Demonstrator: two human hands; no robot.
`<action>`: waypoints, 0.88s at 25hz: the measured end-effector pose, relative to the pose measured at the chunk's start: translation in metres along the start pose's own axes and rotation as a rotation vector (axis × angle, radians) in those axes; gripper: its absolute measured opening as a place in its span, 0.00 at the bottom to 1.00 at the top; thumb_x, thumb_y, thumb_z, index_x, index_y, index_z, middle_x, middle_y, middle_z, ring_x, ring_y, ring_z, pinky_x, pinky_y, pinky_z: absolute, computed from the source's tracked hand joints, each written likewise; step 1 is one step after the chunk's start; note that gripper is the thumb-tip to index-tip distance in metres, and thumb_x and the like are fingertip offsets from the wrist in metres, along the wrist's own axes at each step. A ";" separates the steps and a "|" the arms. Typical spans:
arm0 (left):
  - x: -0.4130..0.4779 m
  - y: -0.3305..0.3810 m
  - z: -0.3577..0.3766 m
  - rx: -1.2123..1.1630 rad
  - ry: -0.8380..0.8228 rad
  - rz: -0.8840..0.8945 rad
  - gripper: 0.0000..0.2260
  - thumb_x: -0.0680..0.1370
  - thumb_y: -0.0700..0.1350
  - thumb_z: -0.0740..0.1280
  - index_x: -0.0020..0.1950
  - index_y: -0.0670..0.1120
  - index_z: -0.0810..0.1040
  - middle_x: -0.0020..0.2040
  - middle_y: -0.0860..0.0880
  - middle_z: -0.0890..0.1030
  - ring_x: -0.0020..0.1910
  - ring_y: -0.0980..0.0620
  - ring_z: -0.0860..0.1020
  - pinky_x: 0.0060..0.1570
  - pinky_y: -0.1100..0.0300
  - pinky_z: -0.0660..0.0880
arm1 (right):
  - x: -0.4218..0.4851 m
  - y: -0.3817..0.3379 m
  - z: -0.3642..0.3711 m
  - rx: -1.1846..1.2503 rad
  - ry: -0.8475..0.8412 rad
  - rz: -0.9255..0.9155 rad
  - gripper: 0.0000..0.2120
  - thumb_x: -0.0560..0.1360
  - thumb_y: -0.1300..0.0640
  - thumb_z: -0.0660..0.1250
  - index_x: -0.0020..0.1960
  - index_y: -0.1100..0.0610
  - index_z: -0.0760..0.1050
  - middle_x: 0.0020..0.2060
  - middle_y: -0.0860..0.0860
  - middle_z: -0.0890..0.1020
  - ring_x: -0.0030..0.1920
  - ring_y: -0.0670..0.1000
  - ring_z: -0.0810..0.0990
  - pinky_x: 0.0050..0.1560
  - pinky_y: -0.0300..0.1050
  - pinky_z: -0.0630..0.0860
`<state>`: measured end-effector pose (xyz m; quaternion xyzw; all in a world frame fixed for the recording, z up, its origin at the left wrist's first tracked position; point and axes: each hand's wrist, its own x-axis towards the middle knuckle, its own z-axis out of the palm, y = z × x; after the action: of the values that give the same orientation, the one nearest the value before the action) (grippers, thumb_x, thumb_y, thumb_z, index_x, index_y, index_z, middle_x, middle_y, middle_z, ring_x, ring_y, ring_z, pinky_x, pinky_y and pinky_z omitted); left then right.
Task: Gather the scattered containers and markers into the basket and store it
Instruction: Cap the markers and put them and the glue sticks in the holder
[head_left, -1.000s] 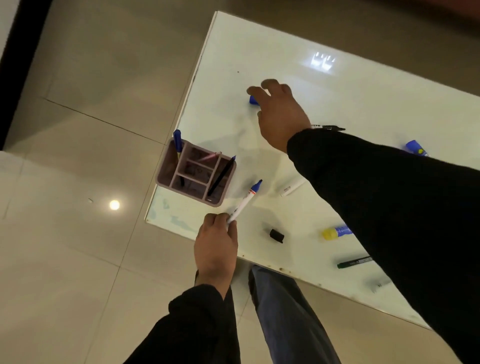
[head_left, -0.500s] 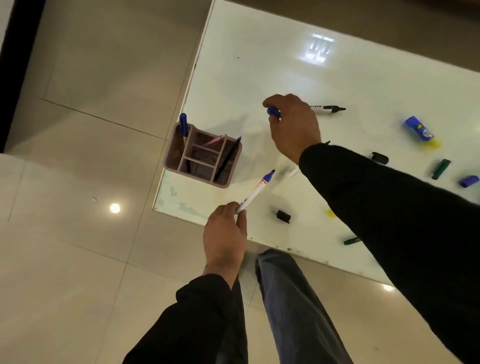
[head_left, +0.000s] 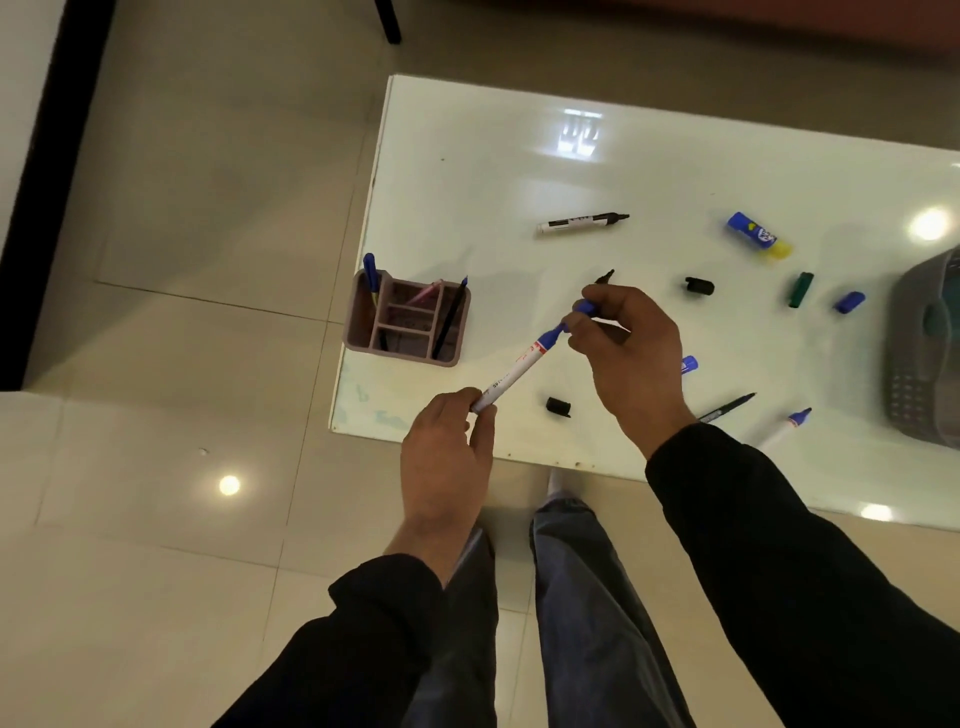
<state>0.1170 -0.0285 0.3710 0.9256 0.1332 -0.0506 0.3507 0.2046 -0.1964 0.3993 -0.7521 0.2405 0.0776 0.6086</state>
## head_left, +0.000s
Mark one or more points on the person's left hand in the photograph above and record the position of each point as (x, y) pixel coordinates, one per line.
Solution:
(439, 480)

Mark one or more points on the person's right hand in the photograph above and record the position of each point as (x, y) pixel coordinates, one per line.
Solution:
(637, 367)

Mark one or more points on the person's right thumb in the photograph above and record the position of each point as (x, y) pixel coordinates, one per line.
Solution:
(589, 332)

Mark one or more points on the person's left thumb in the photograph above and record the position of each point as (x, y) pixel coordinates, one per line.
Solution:
(485, 435)

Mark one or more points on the blue marker cap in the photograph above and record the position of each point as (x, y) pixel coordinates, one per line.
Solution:
(586, 307)
(690, 364)
(850, 302)

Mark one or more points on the white marker with blue tip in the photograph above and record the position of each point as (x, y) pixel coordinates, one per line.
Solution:
(517, 369)
(786, 428)

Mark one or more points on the person's right forearm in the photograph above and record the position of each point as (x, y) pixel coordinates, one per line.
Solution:
(795, 592)

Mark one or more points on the person's left forearm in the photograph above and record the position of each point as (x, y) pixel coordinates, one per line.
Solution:
(360, 637)

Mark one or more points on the black marker cap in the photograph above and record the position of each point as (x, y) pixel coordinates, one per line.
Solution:
(699, 286)
(558, 407)

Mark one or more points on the person's white shoe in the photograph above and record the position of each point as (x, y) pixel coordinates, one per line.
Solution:
(559, 484)

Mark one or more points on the white marker with black tip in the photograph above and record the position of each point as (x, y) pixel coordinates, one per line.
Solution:
(574, 223)

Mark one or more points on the pink desk organizer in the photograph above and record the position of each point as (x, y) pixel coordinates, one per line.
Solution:
(409, 341)

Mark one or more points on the black pen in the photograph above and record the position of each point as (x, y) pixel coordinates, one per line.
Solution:
(450, 316)
(727, 408)

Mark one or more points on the pink pen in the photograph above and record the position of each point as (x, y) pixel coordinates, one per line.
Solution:
(427, 292)

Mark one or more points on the blue glue stick yellow cap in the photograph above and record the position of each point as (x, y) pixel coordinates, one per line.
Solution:
(754, 232)

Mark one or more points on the blue pen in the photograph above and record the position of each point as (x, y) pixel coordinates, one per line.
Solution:
(370, 271)

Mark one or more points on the person's left leg in jeans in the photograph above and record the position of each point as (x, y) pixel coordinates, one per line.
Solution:
(454, 645)

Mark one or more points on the person's leg in jeans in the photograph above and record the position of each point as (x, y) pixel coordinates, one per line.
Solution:
(454, 645)
(600, 622)

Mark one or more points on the green marker cap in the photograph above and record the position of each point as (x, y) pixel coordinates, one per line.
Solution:
(801, 289)

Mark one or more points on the person's right leg in jeans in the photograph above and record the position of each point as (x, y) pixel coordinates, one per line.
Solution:
(600, 622)

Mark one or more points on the grey plastic basket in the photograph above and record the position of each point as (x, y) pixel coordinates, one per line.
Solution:
(922, 352)

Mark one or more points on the black furniture leg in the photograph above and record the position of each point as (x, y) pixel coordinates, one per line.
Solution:
(388, 19)

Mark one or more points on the reddish brown furniture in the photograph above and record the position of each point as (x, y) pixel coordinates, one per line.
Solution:
(795, 21)

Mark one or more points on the black door frame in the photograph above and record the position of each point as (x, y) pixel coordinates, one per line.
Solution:
(45, 195)

